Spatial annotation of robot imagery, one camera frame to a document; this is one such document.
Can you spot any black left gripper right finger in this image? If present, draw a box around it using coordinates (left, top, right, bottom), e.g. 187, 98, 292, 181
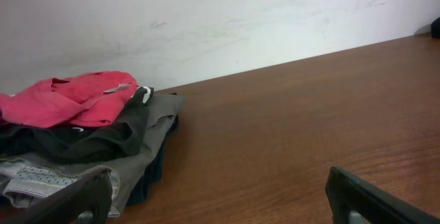
325, 166, 439, 224

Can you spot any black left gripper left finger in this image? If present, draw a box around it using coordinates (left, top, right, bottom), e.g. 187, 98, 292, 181
6, 169, 113, 224

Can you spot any black t-shirt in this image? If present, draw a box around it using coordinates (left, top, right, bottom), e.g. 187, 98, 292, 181
430, 18, 440, 38

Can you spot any black folded garment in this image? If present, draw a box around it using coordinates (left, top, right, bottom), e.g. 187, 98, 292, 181
1, 87, 154, 164

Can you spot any dark navy folded garment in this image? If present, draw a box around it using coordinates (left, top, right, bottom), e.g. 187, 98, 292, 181
126, 117, 179, 206

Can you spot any grey folded garment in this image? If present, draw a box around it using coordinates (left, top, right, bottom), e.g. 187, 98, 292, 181
1, 93, 186, 218

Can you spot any red folded shirt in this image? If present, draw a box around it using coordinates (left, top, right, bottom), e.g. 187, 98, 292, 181
1, 71, 138, 128

